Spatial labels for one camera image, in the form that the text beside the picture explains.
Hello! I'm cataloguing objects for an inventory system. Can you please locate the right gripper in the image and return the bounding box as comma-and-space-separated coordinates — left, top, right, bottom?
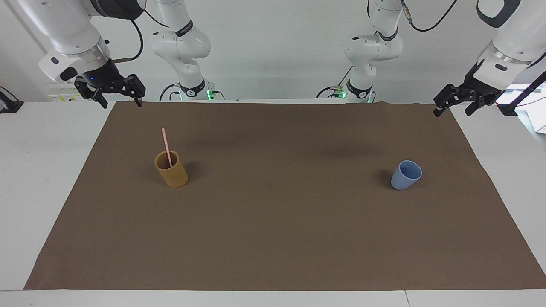
74, 59, 147, 109

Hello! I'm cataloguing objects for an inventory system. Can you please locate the blue cup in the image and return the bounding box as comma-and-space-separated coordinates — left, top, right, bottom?
390, 160, 423, 191

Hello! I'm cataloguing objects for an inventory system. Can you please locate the black cable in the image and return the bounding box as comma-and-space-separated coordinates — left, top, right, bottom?
112, 8, 169, 64
315, 65, 355, 100
160, 83, 181, 102
400, 0, 459, 33

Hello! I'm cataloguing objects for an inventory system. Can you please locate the pink chopstick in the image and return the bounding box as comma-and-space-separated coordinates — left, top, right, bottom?
161, 127, 173, 168

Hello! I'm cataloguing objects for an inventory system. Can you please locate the black stand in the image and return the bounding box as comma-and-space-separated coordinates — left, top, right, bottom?
497, 70, 546, 117
0, 86, 24, 114

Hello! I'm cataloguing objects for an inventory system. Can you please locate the brown wooden cup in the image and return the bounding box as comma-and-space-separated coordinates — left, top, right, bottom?
154, 150, 189, 189

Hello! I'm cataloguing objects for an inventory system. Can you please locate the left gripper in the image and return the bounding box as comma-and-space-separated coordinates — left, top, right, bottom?
433, 62, 504, 117

